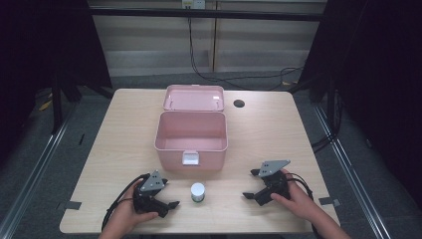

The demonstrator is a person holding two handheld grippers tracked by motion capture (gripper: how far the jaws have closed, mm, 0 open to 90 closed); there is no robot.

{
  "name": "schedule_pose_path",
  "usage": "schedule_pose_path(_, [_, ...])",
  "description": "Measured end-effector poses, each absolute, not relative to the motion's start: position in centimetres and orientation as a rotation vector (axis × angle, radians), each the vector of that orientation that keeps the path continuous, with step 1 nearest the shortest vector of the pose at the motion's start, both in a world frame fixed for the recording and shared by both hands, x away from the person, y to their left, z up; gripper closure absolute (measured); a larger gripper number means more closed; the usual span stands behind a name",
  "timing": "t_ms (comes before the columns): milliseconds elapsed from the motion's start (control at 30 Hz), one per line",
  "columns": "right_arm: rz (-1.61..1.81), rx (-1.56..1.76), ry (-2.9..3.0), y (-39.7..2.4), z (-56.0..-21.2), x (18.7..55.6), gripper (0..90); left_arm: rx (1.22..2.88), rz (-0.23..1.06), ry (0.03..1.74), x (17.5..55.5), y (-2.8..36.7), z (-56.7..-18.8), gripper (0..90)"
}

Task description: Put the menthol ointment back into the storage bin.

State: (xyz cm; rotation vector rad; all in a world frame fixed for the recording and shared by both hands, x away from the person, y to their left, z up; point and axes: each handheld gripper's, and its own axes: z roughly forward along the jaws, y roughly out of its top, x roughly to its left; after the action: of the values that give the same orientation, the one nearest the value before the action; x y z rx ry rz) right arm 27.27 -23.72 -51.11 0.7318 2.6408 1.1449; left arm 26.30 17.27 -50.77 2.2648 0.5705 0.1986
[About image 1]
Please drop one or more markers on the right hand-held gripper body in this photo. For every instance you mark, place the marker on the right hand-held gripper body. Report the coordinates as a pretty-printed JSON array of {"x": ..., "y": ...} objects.
[{"x": 272, "y": 181}]

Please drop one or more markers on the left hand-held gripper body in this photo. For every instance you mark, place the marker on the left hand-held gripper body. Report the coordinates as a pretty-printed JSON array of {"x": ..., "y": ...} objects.
[{"x": 152, "y": 184}]

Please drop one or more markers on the small white jar green label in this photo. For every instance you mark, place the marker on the small white jar green label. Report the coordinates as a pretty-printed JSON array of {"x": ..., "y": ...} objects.
[{"x": 197, "y": 191}]

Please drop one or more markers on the pink plastic storage box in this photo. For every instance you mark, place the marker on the pink plastic storage box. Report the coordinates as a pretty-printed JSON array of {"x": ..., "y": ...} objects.
[{"x": 192, "y": 127}]

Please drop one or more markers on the person's right hand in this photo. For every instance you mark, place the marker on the person's right hand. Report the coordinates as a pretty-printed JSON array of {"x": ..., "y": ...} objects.
[{"x": 297, "y": 199}]

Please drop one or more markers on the person's left hand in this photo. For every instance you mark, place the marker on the person's left hand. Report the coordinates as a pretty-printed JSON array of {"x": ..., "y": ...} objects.
[{"x": 127, "y": 212}]

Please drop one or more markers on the grey tape strip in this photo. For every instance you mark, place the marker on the grey tape strip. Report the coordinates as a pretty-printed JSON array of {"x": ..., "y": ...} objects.
[
  {"x": 70, "y": 205},
  {"x": 329, "y": 201}
]

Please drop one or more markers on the round black table grommet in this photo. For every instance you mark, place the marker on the round black table grommet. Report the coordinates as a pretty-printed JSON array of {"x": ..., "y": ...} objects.
[{"x": 239, "y": 103}]

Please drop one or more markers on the yellow floor tape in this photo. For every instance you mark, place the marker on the yellow floor tape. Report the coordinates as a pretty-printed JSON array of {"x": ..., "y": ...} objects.
[{"x": 45, "y": 105}]

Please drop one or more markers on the black curtain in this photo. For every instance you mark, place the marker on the black curtain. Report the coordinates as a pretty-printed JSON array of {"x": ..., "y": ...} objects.
[
  {"x": 375, "y": 83},
  {"x": 46, "y": 49}
]

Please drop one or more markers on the metal floor rail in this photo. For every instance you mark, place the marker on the metal floor rail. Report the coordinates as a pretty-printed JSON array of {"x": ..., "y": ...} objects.
[
  {"x": 33, "y": 172},
  {"x": 351, "y": 172}
]

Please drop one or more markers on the black horizontal frame bar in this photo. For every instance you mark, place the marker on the black horizontal frame bar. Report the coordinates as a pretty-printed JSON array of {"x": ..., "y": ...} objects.
[{"x": 205, "y": 14}]

